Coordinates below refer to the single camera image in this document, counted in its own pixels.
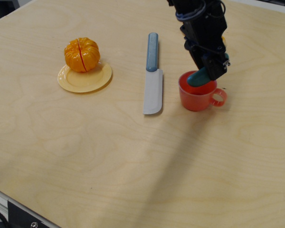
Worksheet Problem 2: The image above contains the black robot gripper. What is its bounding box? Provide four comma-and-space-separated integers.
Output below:
180, 8, 230, 80

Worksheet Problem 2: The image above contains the green toy cucumber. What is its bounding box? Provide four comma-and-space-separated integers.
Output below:
186, 52, 230, 87

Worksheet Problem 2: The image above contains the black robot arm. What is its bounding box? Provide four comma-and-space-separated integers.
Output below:
168, 0, 230, 86

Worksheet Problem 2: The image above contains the orange plastic cup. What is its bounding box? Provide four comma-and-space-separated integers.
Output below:
178, 71, 228, 111

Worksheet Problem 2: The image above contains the toy bread loaf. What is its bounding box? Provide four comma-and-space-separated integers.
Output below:
222, 36, 227, 46

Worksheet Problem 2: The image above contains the orange toy tangerine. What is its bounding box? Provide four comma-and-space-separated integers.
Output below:
64, 38, 101, 73

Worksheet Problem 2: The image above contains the yellow plastic plate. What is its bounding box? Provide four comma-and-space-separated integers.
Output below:
57, 62, 113, 93

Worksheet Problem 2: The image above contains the toy knife blue handle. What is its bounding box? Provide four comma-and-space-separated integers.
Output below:
143, 32, 163, 115

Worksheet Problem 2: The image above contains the black corner bracket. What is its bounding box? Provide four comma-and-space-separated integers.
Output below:
8, 200, 59, 228

